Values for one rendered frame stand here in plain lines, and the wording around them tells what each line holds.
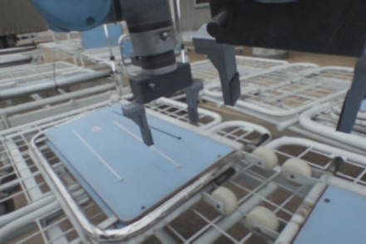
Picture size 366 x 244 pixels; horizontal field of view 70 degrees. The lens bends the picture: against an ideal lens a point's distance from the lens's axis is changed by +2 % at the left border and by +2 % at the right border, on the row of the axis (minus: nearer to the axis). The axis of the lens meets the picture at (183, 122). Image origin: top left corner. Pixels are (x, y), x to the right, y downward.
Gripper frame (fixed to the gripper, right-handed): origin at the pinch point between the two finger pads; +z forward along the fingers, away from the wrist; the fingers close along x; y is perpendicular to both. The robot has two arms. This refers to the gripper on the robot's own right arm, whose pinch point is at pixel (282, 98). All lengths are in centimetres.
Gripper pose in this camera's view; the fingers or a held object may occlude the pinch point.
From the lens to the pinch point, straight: 33.1
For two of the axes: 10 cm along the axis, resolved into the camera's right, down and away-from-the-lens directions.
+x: 8.2, 2.5, -5.2
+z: 2.4, 6.7, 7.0
